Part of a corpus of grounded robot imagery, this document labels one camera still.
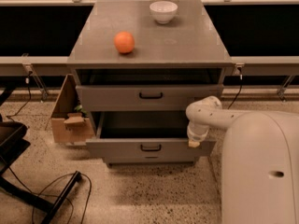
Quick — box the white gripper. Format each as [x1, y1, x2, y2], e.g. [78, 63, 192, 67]
[187, 122, 209, 148]

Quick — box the grey drawer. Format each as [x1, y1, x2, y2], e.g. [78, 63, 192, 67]
[76, 85, 223, 111]
[86, 111, 216, 165]

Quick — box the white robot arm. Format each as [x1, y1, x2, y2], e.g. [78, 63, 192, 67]
[186, 96, 299, 224]

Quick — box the grey drawer cabinet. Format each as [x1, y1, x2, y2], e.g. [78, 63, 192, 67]
[66, 0, 234, 168]

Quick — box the grey top drawer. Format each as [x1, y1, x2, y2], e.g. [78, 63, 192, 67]
[76, 85, 223, 111]

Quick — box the orange fruit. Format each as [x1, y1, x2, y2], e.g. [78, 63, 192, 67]
[114, 32, 135, 54]

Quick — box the brown cardboard box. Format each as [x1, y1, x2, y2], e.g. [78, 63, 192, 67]
[50, 75, 94, 144]

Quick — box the white ceramic bowl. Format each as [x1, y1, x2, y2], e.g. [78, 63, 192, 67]
[149, 1, 178, 24]

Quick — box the black adapter cable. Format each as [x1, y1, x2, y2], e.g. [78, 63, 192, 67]
[227, 73, 244, 110]

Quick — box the black floor cable left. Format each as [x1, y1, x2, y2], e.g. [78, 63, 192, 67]
[6, 166, 93, 224]

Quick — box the black wall cable left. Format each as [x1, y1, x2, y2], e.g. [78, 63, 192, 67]
[5, 71, 34, 121]

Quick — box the black chair frame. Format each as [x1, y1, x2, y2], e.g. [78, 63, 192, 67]
[0, 90, 86, 224]

